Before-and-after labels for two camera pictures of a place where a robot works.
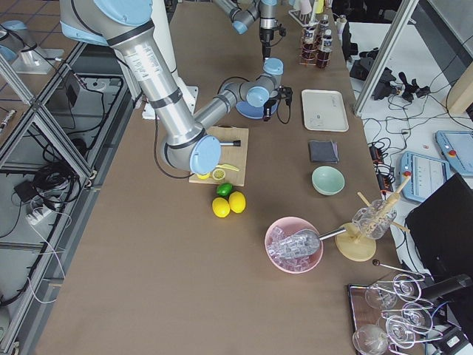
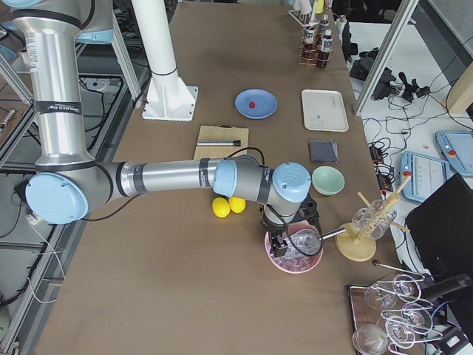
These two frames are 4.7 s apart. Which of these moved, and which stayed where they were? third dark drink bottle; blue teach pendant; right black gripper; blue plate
Moved: right black gripper
Stayed: blue teach pendant; blue plate; third dark drink bottle
